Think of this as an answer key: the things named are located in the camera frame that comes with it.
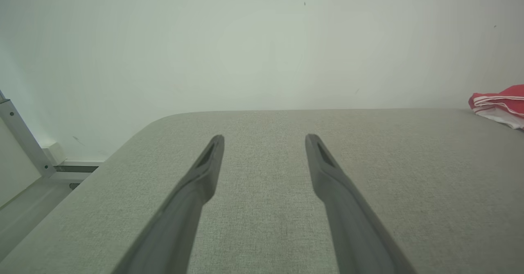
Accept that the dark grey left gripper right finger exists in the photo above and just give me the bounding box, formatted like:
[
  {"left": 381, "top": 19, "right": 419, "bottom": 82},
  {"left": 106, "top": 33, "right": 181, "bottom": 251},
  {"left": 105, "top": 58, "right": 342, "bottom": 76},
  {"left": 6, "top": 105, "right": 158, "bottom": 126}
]
[{"left": 305, "top": 133, "right": 417, "bottom": 274}]

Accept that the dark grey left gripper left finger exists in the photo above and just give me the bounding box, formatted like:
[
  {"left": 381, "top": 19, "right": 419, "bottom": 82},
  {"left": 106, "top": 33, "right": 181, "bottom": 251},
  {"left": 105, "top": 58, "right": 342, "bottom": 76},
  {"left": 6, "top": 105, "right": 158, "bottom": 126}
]
[{"left": 111, "top": 134, "right": 226, "bottom": 274}]

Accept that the red shirt with white sleeves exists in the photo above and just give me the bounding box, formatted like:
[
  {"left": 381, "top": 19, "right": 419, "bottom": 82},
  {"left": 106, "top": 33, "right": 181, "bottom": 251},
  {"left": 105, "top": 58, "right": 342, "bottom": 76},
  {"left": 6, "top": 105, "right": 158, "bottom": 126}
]
[{"left": 468, "top": 84, "right": 524, "bottom": 130}]

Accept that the grey metal frame post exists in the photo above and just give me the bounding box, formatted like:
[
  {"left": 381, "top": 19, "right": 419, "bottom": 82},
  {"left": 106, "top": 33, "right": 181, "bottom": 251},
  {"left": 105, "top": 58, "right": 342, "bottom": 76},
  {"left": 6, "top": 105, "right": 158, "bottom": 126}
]
[{"left": 0, "top": 90, "right": 93, "bottom": 182}]

